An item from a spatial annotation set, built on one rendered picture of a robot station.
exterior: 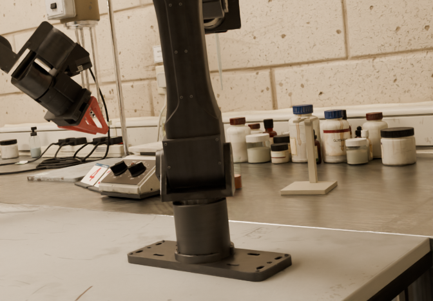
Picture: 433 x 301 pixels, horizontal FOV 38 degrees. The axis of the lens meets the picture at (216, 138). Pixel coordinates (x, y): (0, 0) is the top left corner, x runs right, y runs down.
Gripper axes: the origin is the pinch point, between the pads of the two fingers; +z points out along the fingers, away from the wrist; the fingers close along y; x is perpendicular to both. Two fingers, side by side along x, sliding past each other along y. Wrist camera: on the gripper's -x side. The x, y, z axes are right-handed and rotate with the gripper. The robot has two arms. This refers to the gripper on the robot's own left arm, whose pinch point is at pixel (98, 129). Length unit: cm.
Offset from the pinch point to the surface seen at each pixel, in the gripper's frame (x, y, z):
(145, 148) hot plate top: -0.6, -5.4, 8.2
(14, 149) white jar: -15, 106, 34
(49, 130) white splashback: -25, 94, 36
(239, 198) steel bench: 6.2, -29.9, 13.7
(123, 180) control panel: 7.8, -6.1, 6.3
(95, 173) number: 2.6, 16.6, 13.9
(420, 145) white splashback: -28, -38, 52
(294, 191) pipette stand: 2.0, -37.6, 17.8
